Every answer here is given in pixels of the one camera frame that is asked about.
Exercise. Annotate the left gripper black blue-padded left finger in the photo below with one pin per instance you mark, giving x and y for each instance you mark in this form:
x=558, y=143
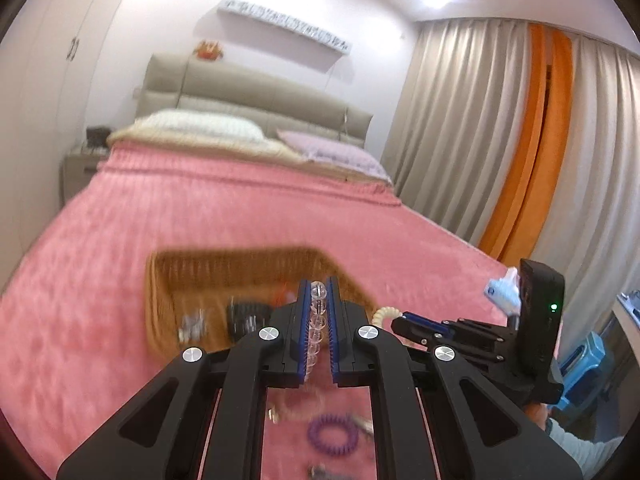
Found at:
x=273, y=357

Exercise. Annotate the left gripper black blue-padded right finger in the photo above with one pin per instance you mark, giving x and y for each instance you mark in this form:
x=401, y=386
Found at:
x=363, y=355

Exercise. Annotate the person forearm light sleeve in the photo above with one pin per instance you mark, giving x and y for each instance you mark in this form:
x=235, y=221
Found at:
x=590, y=456

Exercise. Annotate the blue plastic stool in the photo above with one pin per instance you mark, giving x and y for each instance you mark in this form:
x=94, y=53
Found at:
x=585, y=373

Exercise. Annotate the brown wicker basket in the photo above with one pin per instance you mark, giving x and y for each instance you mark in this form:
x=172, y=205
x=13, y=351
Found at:
x=181, y=283

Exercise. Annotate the silver alligator hair clip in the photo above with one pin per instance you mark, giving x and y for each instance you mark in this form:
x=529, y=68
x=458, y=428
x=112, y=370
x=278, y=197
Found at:
x=320, y=472

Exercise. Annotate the lilac pillow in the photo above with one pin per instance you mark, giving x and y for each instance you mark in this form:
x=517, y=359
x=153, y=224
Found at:
x=335, y=153

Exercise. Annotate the pink bed blanket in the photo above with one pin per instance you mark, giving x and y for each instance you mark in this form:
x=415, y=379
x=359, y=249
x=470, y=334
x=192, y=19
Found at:
x=73, y=345

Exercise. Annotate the beige curtain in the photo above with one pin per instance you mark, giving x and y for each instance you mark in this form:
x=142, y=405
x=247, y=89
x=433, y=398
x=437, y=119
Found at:
x=455, y=133

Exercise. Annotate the orange curtain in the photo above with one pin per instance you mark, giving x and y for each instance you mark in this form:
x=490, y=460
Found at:
x=525, y=199

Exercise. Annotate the white patterned pillow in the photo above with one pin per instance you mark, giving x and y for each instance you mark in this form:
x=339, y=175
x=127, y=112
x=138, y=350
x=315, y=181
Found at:
x=205, y=124

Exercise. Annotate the grey nightstand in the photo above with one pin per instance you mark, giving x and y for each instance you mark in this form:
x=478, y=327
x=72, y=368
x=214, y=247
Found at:
x=79, y=166

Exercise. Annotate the beige padded headboard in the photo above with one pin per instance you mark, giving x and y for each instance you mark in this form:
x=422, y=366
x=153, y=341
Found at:
x=272, y=103

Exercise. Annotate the orange toy on headboard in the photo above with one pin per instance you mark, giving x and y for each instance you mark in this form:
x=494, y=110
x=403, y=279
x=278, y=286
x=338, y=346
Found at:
x=208, y=51

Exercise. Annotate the white wardrobe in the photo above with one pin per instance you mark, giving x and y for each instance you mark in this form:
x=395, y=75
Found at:
x=48, y=59

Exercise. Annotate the black camera box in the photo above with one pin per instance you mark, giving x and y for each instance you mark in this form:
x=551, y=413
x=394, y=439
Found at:
x=542, y=291

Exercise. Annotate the white wall shelf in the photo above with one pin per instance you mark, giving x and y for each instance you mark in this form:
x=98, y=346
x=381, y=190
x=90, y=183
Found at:
x=268, y=16

